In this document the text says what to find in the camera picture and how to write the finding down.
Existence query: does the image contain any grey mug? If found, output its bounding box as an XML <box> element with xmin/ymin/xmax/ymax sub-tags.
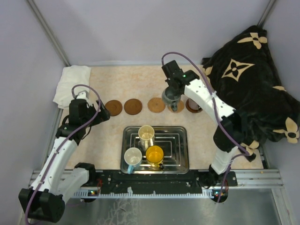
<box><xmin>162</xmin><ymin>87</ymin><xmax>181</xmax><ymax>112</ymax></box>

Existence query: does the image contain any woven rattan coaster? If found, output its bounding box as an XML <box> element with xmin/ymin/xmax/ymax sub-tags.
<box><xmin>147</xmin><ymin>97</ymin><xmax>165</xmax><ymax>113</ymax></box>
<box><xmin>168</xmin><ymin>101</ymin><xmax>185</xmax><ymax>113</ymax></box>

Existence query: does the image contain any dark wooden coaster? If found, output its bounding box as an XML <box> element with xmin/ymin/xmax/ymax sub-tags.
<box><xmin>186</xmin><ymin>98</ymin><xmax>203</xmax><ymax>113</ymax></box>
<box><xmin>105</xmin><ymin>100</ymin><xmax>123</xmax><ymax>116</ymax></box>
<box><xmin>124</xmin><ymin>98</ymin><xmax>143</xmax><ymax>115</ymax></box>

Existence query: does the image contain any yellow cup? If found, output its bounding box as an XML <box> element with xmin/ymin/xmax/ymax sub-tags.
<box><xmin>145</xmin><ymin>145</ymin><xmax>164</xmax><ymax>169</ymax></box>

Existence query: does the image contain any purple translucent cup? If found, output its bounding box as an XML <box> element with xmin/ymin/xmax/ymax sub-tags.
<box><xmin>187</xmin><ymin>98</ymin><xmax>202</xmax><ymax>112</ymax></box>

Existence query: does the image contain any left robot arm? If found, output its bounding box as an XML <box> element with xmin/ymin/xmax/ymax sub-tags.
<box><xmin>18</xmin><ymin>98</ymin><xmax>110</xmax><ymax>223</ymax></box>

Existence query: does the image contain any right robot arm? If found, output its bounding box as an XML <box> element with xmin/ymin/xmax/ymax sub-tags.
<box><xmin>162</xmin><ymin>60</ymin><xmax>247</xmax><ymax>188</ymax></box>

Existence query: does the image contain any cream tall cup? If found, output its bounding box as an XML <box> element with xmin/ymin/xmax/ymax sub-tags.
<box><xmin>138</xmin><ymin>125</ymin><xmax>155</xmax><ymax>151</ymax></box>

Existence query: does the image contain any white folded cloth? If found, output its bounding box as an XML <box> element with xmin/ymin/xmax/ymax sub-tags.
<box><xmin>53</xmin><ymin>65</ymin><xmax>91</xmax><ymax>109</ymax></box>

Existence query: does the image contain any metal tray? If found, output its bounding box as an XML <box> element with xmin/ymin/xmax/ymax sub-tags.
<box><xmin>120</xmin><ymin>126</ymin><xmax>189</xmax><ymax>174</ymax></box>

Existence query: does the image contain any black floral blanket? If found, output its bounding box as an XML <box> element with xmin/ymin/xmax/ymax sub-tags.
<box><xmin>201</xmin><ymin>26</ymin><xmax>300</xmax><ymax>161</ymax></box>

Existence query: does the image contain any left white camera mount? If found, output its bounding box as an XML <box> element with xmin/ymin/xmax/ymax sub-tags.
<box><xmin>73</xmin><ymin>90</ymin><xmax>89</xmax><ymax>101</ymax></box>

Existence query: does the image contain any white mug blue handle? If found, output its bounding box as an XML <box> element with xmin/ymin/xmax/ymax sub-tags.
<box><xmin>124</xmin><ymin>147</ymin><xmax>143</xmax><ymax>174</ymax></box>

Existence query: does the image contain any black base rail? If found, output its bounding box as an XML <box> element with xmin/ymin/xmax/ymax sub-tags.
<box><xmin>82</xmin><ymin>170</ymin><xmax>224</xmax><ymax>195</ymax></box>

